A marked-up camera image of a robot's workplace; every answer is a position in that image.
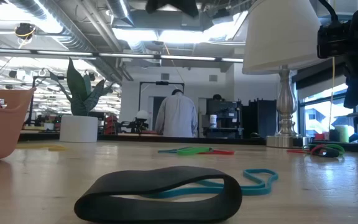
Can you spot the long ceiling light strip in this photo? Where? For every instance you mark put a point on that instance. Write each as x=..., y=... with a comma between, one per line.
x=129, y=56

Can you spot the black background camera frame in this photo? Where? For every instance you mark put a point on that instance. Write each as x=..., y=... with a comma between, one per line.
x=162, y=83

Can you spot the small black block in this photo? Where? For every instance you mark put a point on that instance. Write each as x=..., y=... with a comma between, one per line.
x=154, y=211

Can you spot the blue rubber band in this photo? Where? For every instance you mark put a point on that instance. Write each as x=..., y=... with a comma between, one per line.
x=166, y=151
x=259, y=189

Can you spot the black cabinet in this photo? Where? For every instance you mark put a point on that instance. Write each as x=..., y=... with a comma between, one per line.
x=261, y=118

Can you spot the green rubber band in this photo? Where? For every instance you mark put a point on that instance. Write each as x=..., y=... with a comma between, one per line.
x=191, y=151
x=337, y=147

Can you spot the black ceiling device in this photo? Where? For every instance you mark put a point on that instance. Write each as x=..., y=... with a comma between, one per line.
x=25, y=30

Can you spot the wide black rubber band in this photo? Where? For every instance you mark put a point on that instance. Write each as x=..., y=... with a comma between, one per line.
x=329, y=153

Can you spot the small red box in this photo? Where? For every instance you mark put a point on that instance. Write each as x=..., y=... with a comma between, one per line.
x=322, y=137

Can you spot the white round dome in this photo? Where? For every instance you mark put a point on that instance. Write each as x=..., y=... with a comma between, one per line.
x=142, y=115

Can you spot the white canister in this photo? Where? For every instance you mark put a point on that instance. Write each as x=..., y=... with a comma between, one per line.
x=213, y=121

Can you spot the red tool chest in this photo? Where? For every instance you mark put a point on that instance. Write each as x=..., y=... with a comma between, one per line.
x=111, y=124

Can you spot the pale green cylinder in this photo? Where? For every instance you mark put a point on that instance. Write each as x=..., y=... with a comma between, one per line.
x=341, y=133

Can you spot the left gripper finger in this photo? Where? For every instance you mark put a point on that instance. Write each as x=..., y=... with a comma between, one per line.
x=183, y=7
x=155, y=6

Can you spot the white shade silver table lamp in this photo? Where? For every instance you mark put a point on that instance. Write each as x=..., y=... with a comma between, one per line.
x=278, y=37

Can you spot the wall air vent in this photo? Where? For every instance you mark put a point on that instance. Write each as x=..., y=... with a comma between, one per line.
x=213, y=78
x=165, y=76

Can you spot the green plant in white pot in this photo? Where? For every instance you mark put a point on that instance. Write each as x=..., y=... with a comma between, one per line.
x=79, y=129

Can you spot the person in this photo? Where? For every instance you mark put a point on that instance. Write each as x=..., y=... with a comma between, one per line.
x=176, y=115

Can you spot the yellow-green rubber band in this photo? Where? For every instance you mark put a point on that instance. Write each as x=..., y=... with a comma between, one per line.
x=56, y=148

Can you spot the black equipment rack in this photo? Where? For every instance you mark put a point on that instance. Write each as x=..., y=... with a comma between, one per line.
x=228, y=112

